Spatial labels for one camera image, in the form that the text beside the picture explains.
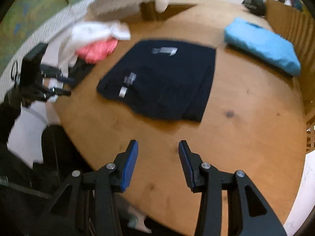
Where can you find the black garment on pile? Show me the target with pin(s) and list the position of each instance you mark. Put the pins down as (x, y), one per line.
(79, 71)

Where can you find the dark navy sweatshirt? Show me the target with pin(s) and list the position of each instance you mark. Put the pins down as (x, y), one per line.
(163, 79)

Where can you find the white garment pile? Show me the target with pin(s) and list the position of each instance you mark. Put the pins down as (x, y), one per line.
(64, 50)

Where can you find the wooden slatted railing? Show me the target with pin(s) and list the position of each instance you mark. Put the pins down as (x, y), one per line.
(298, 28)

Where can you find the folded light blue garment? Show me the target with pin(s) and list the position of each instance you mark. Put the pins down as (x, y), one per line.
(264, 44)

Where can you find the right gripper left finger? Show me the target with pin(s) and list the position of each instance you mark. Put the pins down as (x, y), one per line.
(125, 163)

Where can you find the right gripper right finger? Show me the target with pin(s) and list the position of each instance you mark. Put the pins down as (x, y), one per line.
(195, 175)

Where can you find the black drawstring sports bag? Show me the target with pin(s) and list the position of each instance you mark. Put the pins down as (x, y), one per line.
(256, 7)

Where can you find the green abstract wall painting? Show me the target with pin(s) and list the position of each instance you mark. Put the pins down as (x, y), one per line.
(20, 18)

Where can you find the pink garment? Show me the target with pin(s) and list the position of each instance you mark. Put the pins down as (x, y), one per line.
(97, 51)

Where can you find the white lace tablecloth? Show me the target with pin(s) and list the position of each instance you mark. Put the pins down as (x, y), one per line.
(63, 19)

